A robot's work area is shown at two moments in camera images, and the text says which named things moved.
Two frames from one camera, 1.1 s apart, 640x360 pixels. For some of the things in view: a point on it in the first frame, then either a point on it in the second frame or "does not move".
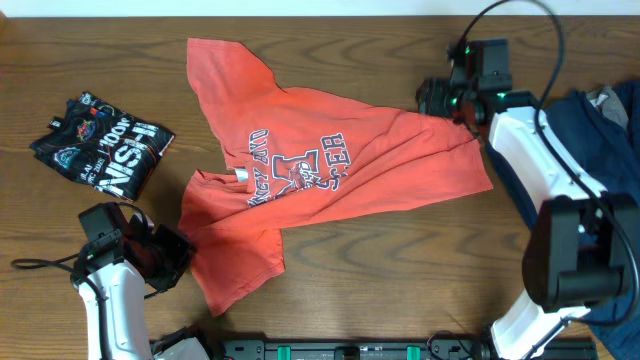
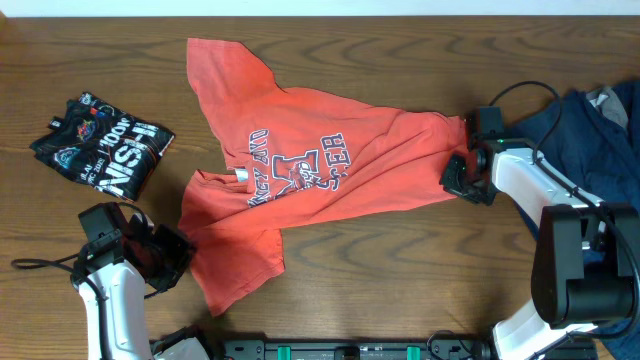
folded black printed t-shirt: [109, 149] does not move
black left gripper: [182, 248] does not move
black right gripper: [434, 92] to [447, 180]
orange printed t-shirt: [296, 154] does not move
